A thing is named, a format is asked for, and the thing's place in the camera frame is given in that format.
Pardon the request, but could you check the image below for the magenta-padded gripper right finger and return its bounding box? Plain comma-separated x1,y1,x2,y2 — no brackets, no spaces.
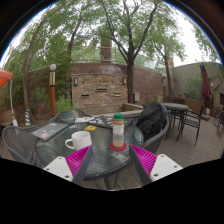
128,143,184,186

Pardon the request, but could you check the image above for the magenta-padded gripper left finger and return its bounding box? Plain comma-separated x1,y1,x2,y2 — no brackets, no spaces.
43,144,94,187

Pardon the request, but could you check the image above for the green-capped brown drink bottle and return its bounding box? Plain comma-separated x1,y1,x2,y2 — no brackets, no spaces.
111,112,126,149

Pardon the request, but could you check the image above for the white ceramic mug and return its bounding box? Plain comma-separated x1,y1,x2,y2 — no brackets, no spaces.
64,130,93,152

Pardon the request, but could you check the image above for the grey wicker chair with jacket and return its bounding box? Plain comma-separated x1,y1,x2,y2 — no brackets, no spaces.
134,103,171,155

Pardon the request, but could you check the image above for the small colourful sticker sheet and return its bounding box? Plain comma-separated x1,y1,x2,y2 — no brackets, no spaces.
69,123,84,130

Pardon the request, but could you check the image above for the black jacket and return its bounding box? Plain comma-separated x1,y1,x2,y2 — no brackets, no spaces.
135,100,168,143

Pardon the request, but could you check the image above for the grey laptop with stickers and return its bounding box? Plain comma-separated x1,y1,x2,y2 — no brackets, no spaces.
30,122,69,141

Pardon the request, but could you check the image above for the white printed booklet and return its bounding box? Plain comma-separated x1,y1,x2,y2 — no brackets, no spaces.
74,116,96,124

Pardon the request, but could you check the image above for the black laptop with stickers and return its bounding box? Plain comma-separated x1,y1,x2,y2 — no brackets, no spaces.
87,115,134,130

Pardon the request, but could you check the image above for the potted green plant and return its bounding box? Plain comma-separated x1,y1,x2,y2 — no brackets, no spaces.
54,96,77,125

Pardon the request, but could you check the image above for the black metal patio chair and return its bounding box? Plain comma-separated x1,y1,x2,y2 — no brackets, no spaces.
175,103,206,147

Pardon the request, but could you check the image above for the dark round patio table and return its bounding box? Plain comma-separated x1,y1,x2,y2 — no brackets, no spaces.
161,102,191,141

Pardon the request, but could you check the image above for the grey wicker armchair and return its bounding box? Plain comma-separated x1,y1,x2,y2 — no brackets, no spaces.
1,124,46,168

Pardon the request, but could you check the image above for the blue yellow striped cone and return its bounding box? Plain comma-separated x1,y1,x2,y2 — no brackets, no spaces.
24,108,32,127

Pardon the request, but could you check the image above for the dark-trunked tree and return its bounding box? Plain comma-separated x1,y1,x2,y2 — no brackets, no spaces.
96,0,186,104

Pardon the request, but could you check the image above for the white umbrella pole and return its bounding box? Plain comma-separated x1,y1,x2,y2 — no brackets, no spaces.
8,79,19,128

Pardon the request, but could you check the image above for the closed maroon patio umbrella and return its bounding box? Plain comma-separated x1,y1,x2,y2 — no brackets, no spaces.
199,61,213,116

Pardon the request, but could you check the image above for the orange patio umbrella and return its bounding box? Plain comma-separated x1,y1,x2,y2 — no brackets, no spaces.
0,67,14,92

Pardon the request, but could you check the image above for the globe-topped wooden lamp post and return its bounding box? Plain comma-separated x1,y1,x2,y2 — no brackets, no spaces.
48,63,58,117

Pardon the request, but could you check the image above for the slim wooden lamp post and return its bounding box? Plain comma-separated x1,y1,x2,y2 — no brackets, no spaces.
161,73,168,104

